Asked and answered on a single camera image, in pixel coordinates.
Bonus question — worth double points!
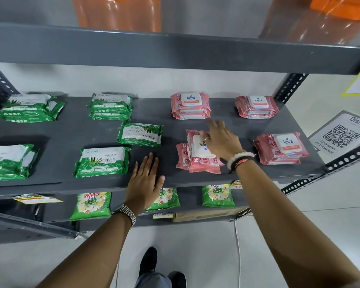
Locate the pink wipes packet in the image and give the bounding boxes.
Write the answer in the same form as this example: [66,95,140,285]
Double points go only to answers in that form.
[186,129,226,174]
[238,111,277,120]
[172,110,212,120]
[254,131,310,162]
[235,95,279,115]
[170,92,211,113]
[176,143,193,171]
[259,158,302,166]

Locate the person's right hand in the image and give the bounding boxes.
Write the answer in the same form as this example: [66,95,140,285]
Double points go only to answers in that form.
[199,119,244,162]

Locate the person's right forearm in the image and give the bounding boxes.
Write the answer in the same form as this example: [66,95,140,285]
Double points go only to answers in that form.
[235,160,360,288]

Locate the black thread bracelet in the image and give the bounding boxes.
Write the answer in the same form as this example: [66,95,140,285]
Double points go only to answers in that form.
[229,156,256,174]

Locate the orange plastic bottle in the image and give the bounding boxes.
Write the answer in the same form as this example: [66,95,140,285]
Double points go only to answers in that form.
[72,0,162,33]
[259,0,360,46]

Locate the person's left forearm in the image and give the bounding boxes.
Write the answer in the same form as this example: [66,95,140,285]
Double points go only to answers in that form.
[35,212,133,288]

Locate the green detergent packet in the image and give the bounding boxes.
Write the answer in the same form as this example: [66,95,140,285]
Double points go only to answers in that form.
[69,191,112,222]
[145,187,181,213]
[202,184,236,208]

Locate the grey metal shelving rack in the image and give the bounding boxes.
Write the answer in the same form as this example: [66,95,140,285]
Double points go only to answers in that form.
[0,22,360,246]

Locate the green wipes packet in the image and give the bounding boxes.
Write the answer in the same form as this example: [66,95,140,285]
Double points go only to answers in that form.
[0,143,40,181]
[89,107,131,121]
[74,146,132,179]
[0,92,66,123]
[91,92,133,110]
[117,122,164,147]

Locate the white code sign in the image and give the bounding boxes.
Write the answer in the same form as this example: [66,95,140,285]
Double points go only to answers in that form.
[307,110,360,159]

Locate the person's left hand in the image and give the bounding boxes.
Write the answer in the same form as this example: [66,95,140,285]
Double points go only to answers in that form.
[124,152,166,215]

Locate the black shoe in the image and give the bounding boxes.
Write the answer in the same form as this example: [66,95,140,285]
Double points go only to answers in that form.
[168,271,187,288]
[138,247,158,279]

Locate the silver wristwatch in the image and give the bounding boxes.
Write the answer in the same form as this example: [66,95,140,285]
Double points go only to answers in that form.
[111,204,137,228]

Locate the grey trousers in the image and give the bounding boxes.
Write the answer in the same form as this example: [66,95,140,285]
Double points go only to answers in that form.
[134,272,172,288]

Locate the white bead bracelet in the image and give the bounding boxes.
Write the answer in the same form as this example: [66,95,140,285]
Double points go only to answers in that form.
[226,152,256,170]

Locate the white cable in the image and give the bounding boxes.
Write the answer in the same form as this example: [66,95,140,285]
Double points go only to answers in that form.
[234,220,242,288]

